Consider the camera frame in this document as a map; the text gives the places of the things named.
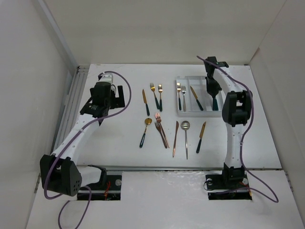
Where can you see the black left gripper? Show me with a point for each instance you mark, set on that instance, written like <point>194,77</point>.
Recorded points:
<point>117,102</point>

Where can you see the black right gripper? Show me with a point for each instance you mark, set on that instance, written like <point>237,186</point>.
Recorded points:
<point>213,90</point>

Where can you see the gold spoon green handle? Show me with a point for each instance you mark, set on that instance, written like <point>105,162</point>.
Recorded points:
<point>147,121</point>
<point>215,104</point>

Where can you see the silver fork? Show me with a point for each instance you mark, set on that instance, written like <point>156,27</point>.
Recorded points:
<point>184,102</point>

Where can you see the gold fork green handle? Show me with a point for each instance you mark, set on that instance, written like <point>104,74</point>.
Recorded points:
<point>178,85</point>
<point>155,97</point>
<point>160,90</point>

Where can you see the silver slotted spoon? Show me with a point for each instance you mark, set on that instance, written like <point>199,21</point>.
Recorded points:
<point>185,125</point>

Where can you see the rose gold knife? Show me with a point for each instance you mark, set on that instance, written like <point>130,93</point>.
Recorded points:
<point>175,138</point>

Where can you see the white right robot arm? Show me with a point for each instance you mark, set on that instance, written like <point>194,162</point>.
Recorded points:
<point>236,112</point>

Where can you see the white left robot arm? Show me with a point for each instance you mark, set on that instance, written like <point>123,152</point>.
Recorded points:
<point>59,171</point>

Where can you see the white three-compartment cutlery tray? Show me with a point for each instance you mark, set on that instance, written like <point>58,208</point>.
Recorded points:
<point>192,108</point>

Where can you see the rose gold fork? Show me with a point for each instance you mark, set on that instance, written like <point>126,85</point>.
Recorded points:
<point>159,130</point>
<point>158,119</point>

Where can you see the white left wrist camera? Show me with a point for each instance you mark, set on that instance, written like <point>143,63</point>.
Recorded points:
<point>106,77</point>

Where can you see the aluminium rail frame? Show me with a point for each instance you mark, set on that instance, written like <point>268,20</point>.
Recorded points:
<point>70,105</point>

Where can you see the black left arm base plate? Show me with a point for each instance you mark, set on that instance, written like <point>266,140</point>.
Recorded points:
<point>109,187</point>

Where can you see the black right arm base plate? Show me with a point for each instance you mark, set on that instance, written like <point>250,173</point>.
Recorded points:
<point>219,189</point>

